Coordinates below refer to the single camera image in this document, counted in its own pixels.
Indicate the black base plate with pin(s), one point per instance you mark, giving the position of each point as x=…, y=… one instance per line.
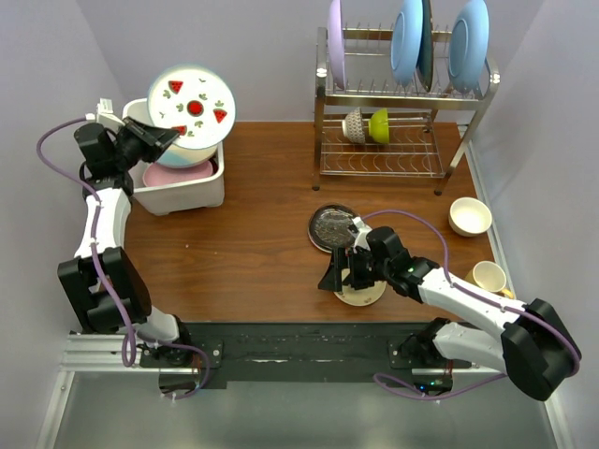
x=322, y=353

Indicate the white watermelon pattern plate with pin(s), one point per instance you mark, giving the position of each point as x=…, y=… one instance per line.
x=194, y=101

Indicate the light blue plate right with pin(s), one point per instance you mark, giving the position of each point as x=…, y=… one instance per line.
x=468, y=46

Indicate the aluminium rail frame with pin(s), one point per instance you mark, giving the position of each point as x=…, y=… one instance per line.
x=96, y=402

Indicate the metal dish rack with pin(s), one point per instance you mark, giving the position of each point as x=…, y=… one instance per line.
x=414, y=149

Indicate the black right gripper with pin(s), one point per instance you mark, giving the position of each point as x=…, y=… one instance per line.
x=332, y=278

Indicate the yellow mug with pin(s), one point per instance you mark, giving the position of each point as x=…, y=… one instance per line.
x=490, y=277

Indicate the green bowl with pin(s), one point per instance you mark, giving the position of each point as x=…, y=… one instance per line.
x=378, y=127

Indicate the black glossy plate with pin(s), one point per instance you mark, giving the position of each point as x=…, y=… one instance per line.
x=328, y=227

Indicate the lilac plate in rack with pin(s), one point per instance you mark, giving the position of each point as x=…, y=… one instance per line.
x=336, y=43

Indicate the pink plate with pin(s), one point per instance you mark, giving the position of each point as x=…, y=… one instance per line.
x=156, y=175

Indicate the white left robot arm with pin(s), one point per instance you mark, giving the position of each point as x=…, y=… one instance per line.
x=104, y=289

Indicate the dark teal plate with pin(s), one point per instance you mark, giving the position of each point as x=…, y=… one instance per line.
x=424, y=64

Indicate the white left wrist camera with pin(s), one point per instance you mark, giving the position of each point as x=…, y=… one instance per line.
x=104, y=114

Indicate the light blue plate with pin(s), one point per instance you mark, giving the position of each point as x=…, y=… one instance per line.
x=468, y=46
x=405, y=41

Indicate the red rimmed cream plate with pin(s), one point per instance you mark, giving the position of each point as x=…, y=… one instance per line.
x=215, y=166

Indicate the cream bowl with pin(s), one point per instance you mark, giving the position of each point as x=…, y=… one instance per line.
x=469, y=217

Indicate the light blue plate left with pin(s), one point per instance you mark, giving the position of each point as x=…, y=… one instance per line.
x=405, y=41

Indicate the white plastic bin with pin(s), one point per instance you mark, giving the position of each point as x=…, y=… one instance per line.
x=163, y=200

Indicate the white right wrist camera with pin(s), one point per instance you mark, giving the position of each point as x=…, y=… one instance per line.
x=359, y=230

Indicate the cream floral small plate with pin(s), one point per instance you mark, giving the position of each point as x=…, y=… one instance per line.
x=361, y=297

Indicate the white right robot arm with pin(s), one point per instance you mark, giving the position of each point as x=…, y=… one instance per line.
x=527, y=343

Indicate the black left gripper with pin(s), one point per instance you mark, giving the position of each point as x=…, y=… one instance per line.
x=152, y=138

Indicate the patterned ceramic bowl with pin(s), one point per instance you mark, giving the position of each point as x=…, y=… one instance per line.
x=352, y=127

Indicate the blue and cream plate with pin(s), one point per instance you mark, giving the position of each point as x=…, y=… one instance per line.
x=178, y=157

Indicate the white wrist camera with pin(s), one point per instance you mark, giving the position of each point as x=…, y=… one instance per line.
x=104, y=114
x=359, y=230

